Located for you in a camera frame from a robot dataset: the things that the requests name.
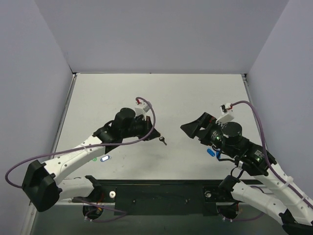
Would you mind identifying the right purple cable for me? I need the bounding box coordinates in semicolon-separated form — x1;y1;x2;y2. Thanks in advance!
229;100;313;206

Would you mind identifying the aluminium frame rail right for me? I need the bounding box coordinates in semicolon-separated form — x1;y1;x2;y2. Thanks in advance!
241;73;268;150

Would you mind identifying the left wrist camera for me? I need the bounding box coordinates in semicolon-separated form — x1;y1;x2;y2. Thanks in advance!
134;102;151;117

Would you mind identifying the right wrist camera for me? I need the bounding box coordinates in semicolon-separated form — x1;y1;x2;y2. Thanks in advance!
216;103;235;126

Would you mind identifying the blue key tag right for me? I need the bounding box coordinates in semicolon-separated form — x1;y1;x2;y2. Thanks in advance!
207;148;215;157

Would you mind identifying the aluminium frame rail left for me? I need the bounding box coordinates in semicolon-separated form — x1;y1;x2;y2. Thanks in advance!
29;73;77;204

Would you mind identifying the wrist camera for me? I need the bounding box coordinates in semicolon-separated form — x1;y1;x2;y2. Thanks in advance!
216;103;235;126
134;102;151;117

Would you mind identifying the blue key tag left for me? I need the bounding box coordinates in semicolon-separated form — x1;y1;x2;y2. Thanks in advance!
100;155;111;162

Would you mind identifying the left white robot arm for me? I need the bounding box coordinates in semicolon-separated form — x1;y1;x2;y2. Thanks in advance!
22;102;161;212

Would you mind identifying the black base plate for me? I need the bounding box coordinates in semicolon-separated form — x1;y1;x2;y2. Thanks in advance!
84;178;240;217

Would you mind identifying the aluminium frame rail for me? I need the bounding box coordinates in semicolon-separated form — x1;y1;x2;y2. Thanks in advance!
241;73;268;150
29;73;77;204

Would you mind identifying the silver key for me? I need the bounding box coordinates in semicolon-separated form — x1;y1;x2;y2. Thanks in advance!
159;137;167;146

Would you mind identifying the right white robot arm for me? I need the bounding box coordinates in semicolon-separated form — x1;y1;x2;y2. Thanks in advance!
180;113;313;235

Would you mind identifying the purple cable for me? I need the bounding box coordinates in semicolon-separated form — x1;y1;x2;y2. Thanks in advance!
229;100;313;206
5;97;157;188

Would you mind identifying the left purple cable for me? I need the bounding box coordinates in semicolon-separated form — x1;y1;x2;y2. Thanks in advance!
5;97;157;188

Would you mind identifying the blue key tag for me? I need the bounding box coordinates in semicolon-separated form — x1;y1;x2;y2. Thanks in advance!
207;148;215;157
100;155;111;162

